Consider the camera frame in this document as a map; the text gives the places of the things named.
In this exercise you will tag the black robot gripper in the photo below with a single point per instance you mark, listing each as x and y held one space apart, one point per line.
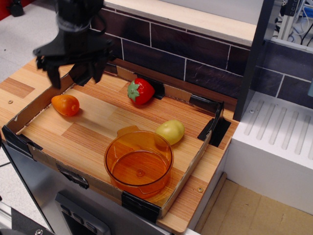
75 41

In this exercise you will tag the orange plastic toy carrot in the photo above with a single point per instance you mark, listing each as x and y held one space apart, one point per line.
66 105

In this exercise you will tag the transparent orange plastic pot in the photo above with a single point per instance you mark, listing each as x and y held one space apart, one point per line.
139 162

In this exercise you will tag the taped cardboard fence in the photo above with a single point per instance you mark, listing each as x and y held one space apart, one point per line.
75 146

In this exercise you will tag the red plastic toy strawberry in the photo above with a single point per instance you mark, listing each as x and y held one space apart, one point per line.
140 91

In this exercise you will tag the yellow plastic toy potato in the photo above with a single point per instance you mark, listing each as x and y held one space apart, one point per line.
172 131

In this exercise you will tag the grey toy oven front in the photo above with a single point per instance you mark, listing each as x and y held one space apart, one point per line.
78 220

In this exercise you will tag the white toy sink drainboard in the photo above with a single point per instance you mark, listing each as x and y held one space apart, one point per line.
271 152

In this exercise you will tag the dark grey vertical post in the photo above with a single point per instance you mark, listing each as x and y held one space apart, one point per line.
263 34

